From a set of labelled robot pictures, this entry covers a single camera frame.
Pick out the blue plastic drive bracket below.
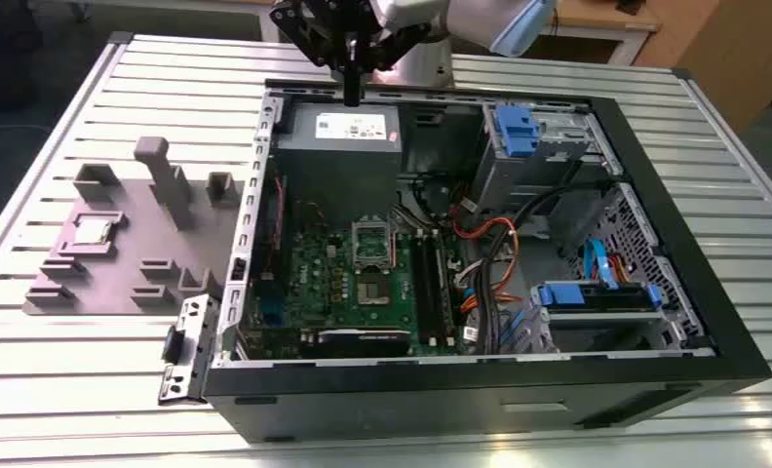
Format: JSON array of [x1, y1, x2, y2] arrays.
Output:
[[496, 104, 543, 158]]

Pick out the hard disk in blue carrier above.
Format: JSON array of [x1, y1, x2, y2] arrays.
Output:
[[530, 281, 664, 314]]

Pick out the CPU socket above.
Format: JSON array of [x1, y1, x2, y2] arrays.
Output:
[[352, 271, 397, 309]]

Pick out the silver CPU chip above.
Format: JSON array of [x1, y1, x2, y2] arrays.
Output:
[[72, 217, 113, 246]]

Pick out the black RAM slot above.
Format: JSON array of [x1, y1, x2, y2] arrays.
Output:
[[423, 229, 445, 345], [407, 229, 427, 345], [415, 229, 436, 345]]

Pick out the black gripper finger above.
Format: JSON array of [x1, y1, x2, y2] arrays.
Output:
[[269, 0, 355, 106], [352, 21, 440, 106]]

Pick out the black drive cable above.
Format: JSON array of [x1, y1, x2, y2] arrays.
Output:
[[507, 177, 623, 229]]

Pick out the black office chair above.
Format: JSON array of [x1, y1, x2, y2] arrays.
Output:
[[0, 0, 44, 114]]

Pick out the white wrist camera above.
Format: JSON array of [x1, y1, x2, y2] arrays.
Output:
[[367, 0, 453, 44]]

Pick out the grey power supply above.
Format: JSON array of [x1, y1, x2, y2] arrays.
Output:
[[272, 101, 405, 231]]

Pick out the orange wire bundle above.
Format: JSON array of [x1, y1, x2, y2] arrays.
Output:
[[451, 216, 526, 321]]

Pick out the thin red wire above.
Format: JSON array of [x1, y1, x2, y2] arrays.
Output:
[[260, 174, 289, 283]]

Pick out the green motherboard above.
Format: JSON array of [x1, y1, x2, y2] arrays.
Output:
[[236, 227, 473, 361]]

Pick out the orange flat wire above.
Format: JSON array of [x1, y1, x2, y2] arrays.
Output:
[[608, 253, 634, 285]]

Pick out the yellow black power wires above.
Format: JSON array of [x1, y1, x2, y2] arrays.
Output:
[[388, 200, 456, 236]]

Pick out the small grey disk bay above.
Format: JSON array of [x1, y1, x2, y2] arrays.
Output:
[[528, 280, 712, 353]]

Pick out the blue flat wire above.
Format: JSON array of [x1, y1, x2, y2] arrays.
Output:
[[583, 237, 623, 290]]

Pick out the black open PC case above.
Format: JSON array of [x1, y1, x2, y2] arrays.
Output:
[[156, 77, 772, 445]]

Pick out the black graphics card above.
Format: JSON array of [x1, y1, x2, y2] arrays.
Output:
[[297, 326, 415, 361]]

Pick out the large grey disk bay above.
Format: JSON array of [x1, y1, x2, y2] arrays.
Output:
[[469, 99, 624, 212]]

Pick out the multicoloured fan wire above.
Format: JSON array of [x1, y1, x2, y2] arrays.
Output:
[[292, 197, 331, 229]]

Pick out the grey parts rack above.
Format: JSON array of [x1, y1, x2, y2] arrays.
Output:
[[21, 136, 245, 318]]

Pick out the metal socket cover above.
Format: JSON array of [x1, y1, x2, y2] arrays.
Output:
[[349, 214, 399, 272]]

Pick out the brown wooden cabinet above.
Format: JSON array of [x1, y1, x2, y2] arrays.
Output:
[[632, 0, 772, 134]]

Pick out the black cable bundle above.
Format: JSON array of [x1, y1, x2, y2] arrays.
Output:
[[468, 253, 502, 355]]

